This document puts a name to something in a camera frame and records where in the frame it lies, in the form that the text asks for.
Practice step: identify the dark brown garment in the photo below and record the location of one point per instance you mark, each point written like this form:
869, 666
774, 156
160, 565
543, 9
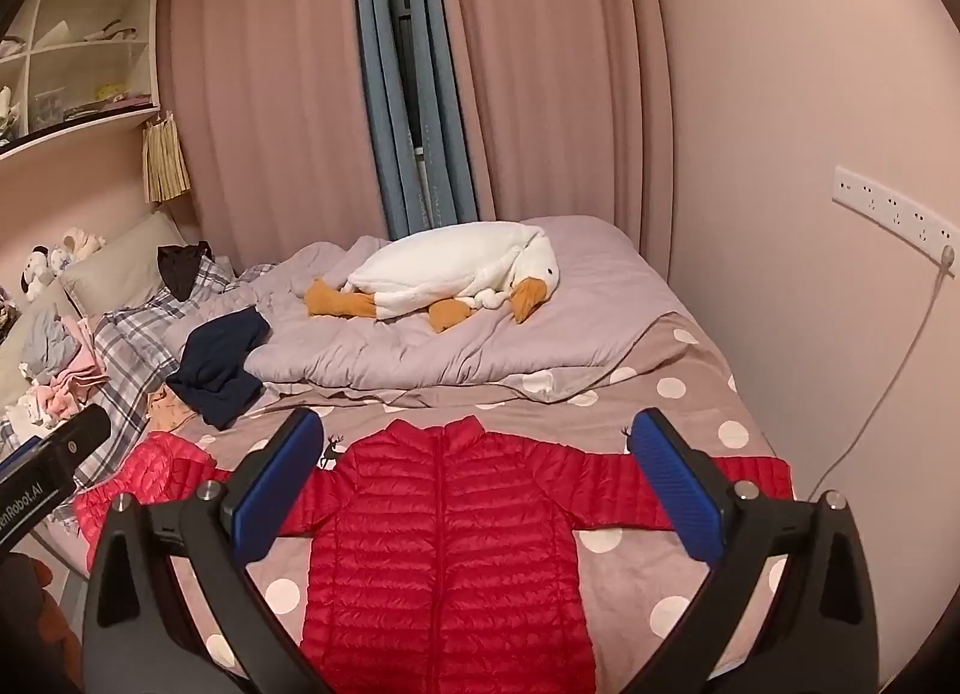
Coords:
180, 270

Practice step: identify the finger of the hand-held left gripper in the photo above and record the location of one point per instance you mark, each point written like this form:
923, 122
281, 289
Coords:
79, 435

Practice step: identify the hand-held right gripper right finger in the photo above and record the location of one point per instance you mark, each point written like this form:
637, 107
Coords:
675, 484

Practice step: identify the polka dot bed sheet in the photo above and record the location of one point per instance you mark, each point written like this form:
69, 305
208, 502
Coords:
675, 379

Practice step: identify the grey blue garment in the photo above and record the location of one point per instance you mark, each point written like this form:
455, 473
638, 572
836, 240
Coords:
45, 341

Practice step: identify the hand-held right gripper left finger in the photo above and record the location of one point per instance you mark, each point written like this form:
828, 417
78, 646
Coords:
277, 484

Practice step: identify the black and white plush dog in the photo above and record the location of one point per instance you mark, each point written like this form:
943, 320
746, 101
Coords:
37, 274

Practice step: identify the navy blue garment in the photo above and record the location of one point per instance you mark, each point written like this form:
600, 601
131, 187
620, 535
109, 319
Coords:
217, 364

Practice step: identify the grey plaid cloth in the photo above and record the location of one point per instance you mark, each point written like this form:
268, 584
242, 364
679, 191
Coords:
135, 341

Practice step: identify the pink curtain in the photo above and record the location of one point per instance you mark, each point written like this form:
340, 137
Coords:
277, 101
562, 79

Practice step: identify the white shelf unit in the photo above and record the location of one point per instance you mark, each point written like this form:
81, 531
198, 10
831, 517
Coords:
90, 48

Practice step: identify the white goose plush toy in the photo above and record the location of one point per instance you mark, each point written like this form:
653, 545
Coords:
442, 266

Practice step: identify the lilac duvet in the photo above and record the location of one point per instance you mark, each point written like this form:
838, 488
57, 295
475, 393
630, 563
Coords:
450, 356

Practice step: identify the peach garment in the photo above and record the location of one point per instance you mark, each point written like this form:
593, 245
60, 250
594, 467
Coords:
169, 409

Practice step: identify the pink clothes pile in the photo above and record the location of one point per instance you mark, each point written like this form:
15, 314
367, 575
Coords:
75, 371

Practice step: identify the beige pillow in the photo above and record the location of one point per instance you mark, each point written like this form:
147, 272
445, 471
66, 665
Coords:
120, 266

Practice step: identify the blue curtain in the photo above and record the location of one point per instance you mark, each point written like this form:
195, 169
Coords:
379, 63

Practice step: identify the yellow striped hanging cloth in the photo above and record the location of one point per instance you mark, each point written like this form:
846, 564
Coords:
166, 157

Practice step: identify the white wall power strip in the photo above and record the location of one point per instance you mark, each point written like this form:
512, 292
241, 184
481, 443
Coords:
892, 210

